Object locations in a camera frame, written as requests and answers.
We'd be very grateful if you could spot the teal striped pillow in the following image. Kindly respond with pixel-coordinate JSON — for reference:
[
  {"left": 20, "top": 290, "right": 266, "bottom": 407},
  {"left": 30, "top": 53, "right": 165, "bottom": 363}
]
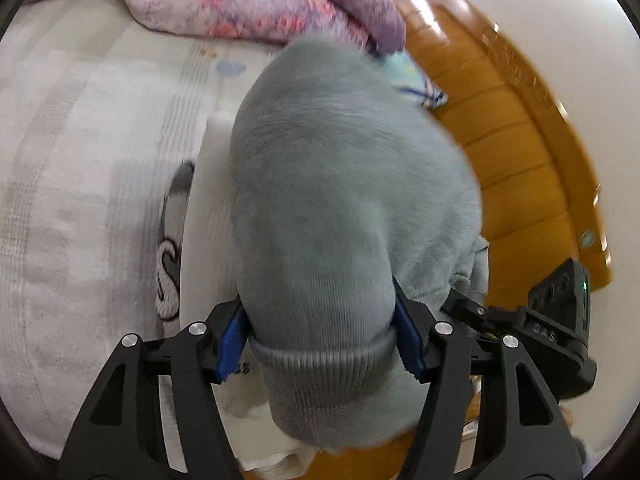
[{"left": 376, "top": 50, "right": 448, "bottom": 110}]

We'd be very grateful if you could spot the grey sweatshirt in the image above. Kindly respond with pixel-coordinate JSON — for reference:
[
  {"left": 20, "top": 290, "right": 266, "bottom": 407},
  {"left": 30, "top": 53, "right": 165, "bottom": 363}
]
[{"left": 230, "top": 38, "right": 489, "bottom": 450}]

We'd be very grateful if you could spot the white folded garment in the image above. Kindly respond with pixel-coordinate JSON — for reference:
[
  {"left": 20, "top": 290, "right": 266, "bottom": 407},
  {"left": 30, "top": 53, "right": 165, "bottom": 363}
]
[{"left": 155, "top": 112, "right": 317, "bottom": 479}]

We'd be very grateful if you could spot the wooden headboard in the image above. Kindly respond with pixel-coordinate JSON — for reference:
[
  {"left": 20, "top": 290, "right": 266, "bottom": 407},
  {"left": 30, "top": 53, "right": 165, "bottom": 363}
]
[{"left": 396, "top": 0, "right": 612, "bottom": 310}]

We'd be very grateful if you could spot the white patterned bed sheet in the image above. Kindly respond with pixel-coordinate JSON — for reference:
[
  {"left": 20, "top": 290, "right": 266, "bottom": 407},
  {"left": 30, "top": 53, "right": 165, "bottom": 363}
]
[{"left": 1, "top": 0, "right": 274, "bottom": 458}]

